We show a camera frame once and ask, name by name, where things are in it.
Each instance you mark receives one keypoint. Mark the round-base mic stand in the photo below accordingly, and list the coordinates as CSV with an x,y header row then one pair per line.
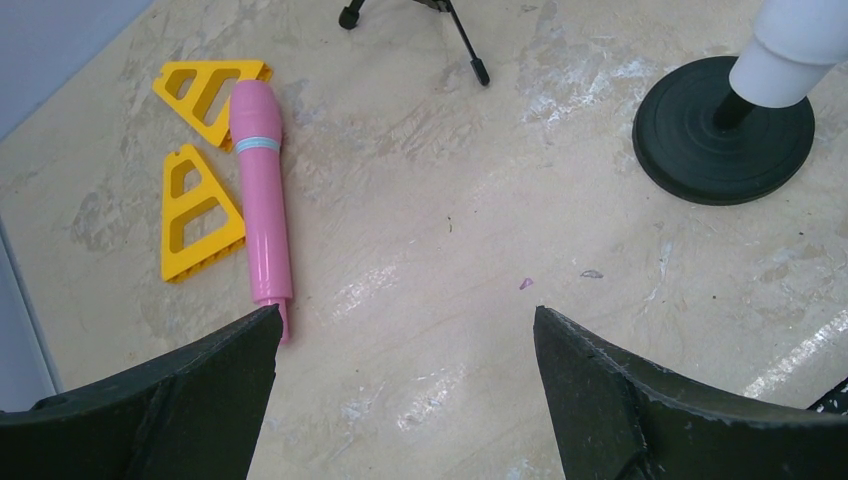
x,y
700,141

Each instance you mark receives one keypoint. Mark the white microphone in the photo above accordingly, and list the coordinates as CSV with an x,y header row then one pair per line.
x,y
794,44

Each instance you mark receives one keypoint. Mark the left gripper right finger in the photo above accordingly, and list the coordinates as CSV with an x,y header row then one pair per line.
x,y
617,415

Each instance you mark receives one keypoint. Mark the yellow triangle stand far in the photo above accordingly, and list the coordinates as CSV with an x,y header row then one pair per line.
x,y
190,88

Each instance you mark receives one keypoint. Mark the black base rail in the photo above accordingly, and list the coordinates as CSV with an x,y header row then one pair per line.
x,y
835,401

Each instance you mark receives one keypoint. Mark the yellow triangle stand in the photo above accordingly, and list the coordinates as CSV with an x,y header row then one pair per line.
x,y
191,190
190,88

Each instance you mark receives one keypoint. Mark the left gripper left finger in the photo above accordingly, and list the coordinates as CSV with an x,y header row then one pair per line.
x,y
193,413

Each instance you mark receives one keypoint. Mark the pink microphone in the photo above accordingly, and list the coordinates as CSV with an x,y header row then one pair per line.
x,y
256,129

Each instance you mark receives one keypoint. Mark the yellow triangle stand near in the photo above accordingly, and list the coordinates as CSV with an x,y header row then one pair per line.
x,y
191,190

